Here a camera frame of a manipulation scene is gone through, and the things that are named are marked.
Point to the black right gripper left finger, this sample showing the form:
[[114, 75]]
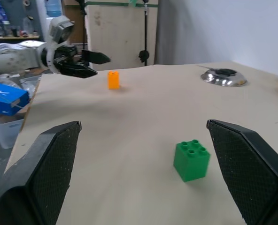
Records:
[[24, 178]]

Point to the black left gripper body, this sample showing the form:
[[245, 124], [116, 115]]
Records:
[[66, 54]]

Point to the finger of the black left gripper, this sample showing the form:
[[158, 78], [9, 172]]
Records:
[[79, 70], [95, 57]]

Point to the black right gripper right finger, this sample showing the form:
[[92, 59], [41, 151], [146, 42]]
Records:
[[251, 173]]

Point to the orange toy brick cube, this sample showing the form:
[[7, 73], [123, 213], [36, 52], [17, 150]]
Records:
[[113, 80]]

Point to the light wooden panel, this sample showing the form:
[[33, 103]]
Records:
[[120, 35]]

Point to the blue water bottle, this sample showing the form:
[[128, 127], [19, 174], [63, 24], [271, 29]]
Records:
[[54, 7]]

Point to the white plastic bin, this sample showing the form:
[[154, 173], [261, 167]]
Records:
[[6, 131]]

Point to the wooden shelf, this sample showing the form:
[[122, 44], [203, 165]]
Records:
[[14, 37]]

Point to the black stand pole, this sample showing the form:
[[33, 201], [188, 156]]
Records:
[[145, 35]]

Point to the green toy brick cube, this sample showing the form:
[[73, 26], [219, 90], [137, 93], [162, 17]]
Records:
[[191, 164]]

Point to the blue cardboard box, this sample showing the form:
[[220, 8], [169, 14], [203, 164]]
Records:
[[5, 97]]

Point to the stainless steel bowl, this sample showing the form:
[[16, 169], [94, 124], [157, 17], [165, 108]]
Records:
[[220, 78]]

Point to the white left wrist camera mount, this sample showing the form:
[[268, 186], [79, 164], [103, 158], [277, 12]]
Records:
[[54, 28]]

